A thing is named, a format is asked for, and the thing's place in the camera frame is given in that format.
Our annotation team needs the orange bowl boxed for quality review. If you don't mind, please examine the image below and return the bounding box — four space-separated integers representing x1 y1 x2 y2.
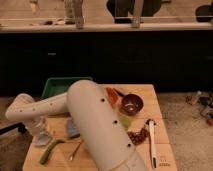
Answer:
106 87 118 107

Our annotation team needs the green plastic tray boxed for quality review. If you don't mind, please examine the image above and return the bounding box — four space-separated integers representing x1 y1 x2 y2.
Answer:
42 77 92 99

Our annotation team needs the purple bowl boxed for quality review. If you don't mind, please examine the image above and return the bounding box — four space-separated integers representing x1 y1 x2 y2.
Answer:
121 94 144 116

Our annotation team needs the red grapes bunch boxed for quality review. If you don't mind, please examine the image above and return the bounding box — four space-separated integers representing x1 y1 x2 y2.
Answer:
127 128 149 145

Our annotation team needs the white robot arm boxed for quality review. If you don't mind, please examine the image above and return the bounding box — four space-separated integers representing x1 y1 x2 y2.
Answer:
5 80 148 171

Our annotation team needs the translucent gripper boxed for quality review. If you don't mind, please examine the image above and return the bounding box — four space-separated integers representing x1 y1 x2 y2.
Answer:
25 117 47 136

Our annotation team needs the dark handled utensil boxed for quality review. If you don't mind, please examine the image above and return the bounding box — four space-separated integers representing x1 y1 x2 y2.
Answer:
114 88 126 97

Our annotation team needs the blue sponge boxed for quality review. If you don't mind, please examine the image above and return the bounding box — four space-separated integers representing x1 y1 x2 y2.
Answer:
66 119 80 139

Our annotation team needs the green cucumber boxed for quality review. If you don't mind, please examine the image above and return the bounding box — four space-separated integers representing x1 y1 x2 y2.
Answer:
39 139 65 165

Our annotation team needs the metal spoon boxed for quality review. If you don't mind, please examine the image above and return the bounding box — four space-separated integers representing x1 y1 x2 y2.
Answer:
68 141 83 161

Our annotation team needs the green cup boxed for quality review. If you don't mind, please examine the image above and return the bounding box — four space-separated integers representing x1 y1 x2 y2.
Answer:
119 116 131 130

